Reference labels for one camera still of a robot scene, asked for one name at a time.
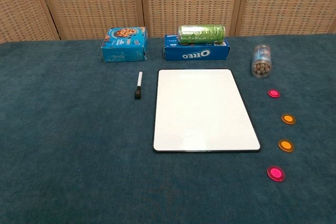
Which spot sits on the red round magnet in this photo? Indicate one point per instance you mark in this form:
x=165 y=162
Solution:
x=275 y=173
x=273 y=93

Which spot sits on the yellow round magnet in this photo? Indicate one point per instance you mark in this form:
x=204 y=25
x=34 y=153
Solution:
x=288 y=119
x=286 y=145

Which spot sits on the white marker pen black cap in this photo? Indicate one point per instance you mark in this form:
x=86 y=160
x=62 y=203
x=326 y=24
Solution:
x=139 y=79

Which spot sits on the white magnetic whiteboard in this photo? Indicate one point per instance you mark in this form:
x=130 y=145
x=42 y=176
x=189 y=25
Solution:
x=207 y=119

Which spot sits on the blue Oreo box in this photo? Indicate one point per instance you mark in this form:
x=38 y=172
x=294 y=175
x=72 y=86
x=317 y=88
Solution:
x=197 y=54

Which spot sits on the blue chocolate chip cookie box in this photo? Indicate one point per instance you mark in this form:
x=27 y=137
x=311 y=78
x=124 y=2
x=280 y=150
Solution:
x=123 y=51

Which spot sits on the green drink can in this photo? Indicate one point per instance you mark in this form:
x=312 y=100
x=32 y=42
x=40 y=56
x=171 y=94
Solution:
x=202 y=34

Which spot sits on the clear plastic snack jar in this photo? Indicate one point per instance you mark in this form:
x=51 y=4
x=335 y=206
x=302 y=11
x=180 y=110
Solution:
x=261 y=64

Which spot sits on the blue carpet table mat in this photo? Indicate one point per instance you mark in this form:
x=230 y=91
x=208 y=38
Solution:
x=78 y=142

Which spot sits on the woven bamboo folding screen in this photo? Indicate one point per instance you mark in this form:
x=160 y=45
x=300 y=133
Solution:
x=92 y=3

